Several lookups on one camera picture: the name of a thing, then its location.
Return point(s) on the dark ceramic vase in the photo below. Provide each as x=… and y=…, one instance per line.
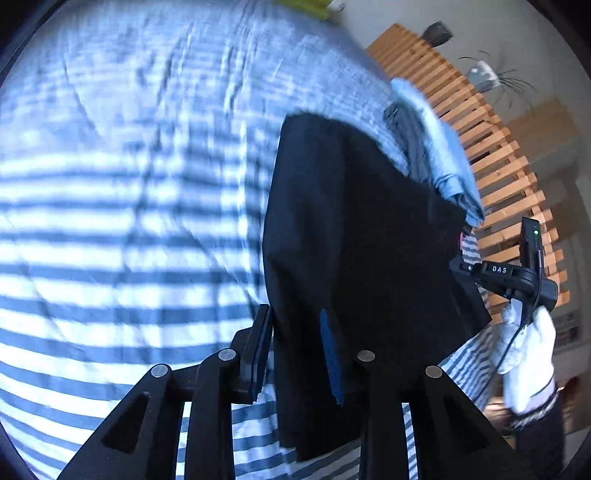
x=436, y=33

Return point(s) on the light blue folded pants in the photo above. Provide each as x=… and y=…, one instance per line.
x=443, y=143

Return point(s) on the potted spider plant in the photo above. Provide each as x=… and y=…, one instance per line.
x=482, y=74

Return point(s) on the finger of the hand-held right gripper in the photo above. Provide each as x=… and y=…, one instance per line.
x=464, y=266

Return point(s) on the person's right hand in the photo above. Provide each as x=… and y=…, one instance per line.
x=531, y=355

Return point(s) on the light wooden board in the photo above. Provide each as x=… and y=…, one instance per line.
x=549, y=124

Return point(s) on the green floral folded blanket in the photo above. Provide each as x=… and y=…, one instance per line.
x=307, y=5

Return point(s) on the wooden slatted railing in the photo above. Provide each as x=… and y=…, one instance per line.
x=498, y=152

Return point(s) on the grey folded pants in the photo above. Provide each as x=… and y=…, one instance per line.
x=413, y=143

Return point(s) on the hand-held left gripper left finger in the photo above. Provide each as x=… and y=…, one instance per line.
x=253, y=364

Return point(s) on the dark navy pants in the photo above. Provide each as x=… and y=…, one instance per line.
x=360, y=230

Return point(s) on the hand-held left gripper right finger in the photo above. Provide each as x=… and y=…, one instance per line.
x=332, y=360

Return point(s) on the person's right forearm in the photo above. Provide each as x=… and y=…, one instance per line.
x=540, y=443

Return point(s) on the blue white striped bed blanket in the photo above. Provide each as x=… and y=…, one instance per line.
x=115, y=184

